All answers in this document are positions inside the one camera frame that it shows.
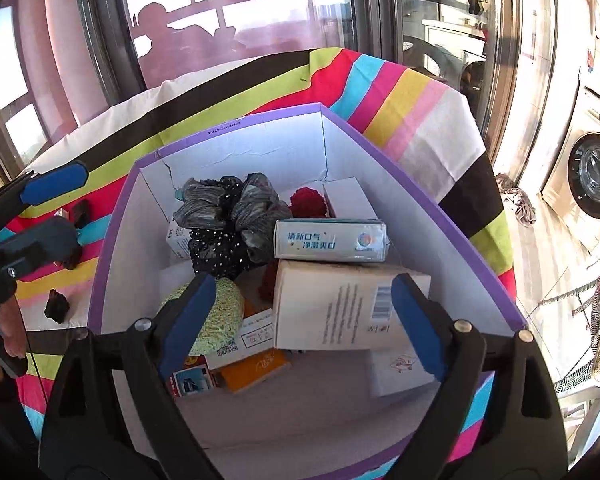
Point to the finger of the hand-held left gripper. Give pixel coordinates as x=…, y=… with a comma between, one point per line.
x=55, y=182
x=35, y=242

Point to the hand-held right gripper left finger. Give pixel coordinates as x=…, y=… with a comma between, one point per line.
x=190, y=320

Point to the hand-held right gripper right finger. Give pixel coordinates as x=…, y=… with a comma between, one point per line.
x=415, y=320

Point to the green round sponge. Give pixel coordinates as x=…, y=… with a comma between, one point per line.
x=220, y=320

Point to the white box with code print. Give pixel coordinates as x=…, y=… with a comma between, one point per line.
x=245, y=342

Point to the black dotted scrunchie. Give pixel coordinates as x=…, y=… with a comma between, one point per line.
x=215, y=255

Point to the white and blue box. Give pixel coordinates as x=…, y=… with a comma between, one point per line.
x=177, y=242

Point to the orange packet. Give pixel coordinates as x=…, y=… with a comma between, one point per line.
x=255, y=372

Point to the large white printed box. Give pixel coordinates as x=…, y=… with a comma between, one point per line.
x=330, y=310

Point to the light blue toothpaste box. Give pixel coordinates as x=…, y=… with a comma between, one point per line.
x=325, y=240

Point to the shiny grey-black scrunchie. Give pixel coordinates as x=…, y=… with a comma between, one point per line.
x=260, y=210

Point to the small white box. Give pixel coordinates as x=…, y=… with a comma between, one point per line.
x=347, y=197

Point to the purple cardboard box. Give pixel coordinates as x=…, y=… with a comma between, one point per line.
x=300, y=410

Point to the red fluffy socks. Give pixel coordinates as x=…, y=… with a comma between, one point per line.
x=307, y=202

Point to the person's left hand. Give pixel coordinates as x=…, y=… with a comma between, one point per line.
x=11, y=332

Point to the small black hair clip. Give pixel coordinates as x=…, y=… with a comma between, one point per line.
x=57, y=305

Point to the crumpled grey cloth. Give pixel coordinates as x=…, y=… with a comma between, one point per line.
x=522, y=205

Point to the metal drying rack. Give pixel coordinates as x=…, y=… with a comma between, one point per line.
x=587, y=400

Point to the rainbow striped tablecloth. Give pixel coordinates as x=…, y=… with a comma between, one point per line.
x=420, y=105

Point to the white washing machine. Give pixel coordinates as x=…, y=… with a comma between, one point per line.
x=592, y=175
x=455, y=50

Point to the dark window frame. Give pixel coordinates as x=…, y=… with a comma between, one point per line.
x=365, y=35

